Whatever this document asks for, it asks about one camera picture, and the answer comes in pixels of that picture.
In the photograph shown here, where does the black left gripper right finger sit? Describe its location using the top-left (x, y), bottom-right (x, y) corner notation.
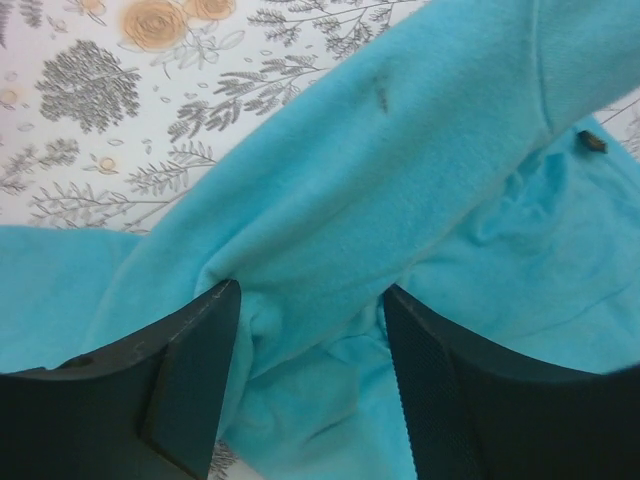
top-left (384, 287), bottom-right (639, 479)

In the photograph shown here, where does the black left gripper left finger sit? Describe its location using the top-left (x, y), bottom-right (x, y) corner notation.
top-left (1, 280), bottom-right (241, 479)

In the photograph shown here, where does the turquoise t shirt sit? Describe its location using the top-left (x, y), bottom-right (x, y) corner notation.
top-left (1, 1), bottom-right (639, 479)

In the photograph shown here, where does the floral patterned table mat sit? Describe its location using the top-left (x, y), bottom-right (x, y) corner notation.
top-left (1, 1), bottom-right (639, 479)

